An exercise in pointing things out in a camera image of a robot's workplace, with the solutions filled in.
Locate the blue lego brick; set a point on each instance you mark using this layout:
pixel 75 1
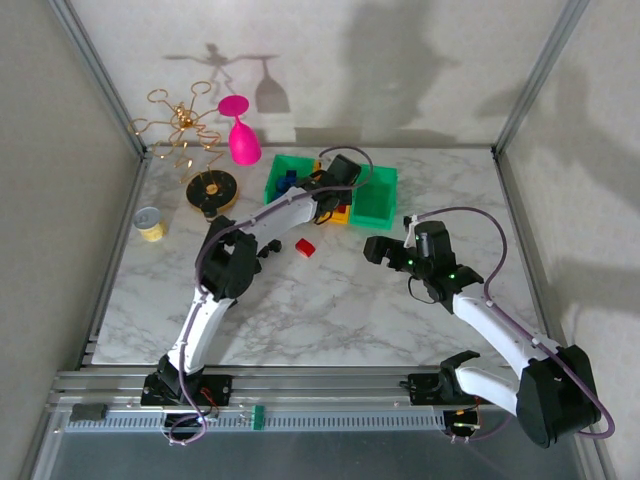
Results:
pixel 290 177
pixel 279 186
pixel 287 194

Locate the small dark bottle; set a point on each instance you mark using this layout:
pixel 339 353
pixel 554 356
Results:
pixel 212 214

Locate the aluminium frame side rail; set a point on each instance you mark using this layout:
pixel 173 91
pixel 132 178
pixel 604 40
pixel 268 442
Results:
pixel 516 200
pixel 117 250

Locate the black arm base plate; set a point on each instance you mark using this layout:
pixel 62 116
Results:
pixel 422 390
pixel 220 387

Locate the dark grey pad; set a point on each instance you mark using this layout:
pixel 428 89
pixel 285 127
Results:
pixel 89 412

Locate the aluminium frame post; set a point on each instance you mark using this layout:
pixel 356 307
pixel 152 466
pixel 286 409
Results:
pixel 538 75
pixel 99 75
pixel 597 462
pixel 42 445

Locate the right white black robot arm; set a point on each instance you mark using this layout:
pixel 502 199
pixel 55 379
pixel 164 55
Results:
pixel 495 325

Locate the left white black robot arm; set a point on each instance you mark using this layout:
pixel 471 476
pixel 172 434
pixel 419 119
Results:
pixel 200 330

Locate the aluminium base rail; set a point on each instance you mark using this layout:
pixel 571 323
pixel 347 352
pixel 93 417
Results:
pixel 325 387

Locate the green terminal block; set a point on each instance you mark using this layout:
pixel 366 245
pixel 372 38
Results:
pixel 258 419

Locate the red lego brick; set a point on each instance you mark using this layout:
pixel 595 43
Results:
pixel 343 208
pixel 305 248

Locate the green plastic bin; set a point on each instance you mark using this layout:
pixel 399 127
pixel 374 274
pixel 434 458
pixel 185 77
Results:
pixel 370 220
pixel 272 187

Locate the pink wine glass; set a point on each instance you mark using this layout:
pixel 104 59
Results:
pixel 244 145

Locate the silver can yellow label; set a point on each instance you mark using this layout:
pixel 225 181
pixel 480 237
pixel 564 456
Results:
pixel 150 230

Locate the yellow plastic bin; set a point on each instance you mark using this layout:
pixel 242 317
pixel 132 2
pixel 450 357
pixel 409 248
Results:
pixel 341 219

